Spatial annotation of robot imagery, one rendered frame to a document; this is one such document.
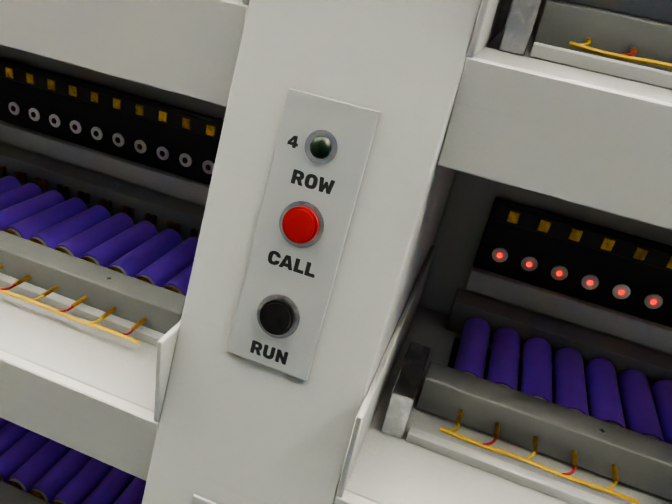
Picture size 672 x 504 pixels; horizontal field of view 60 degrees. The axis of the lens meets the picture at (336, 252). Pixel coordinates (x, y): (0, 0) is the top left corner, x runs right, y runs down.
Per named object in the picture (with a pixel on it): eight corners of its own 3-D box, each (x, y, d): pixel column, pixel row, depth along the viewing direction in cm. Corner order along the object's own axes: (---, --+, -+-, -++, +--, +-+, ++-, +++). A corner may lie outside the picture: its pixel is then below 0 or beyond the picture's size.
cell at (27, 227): (89, 222, 45) (23, 255, 39) (69, 215, 45) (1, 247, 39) (88, 200, 44) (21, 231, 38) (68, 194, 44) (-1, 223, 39)
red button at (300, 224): (311, 248, 25) (320, 212, 24) (277, 237, 25) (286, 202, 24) (318, 245, 25) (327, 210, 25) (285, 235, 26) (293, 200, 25)
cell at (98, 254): (158, 246, 43) (100, 284, 38) (137, 238, 44) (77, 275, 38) (159, 224, 43) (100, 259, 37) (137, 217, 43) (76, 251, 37)
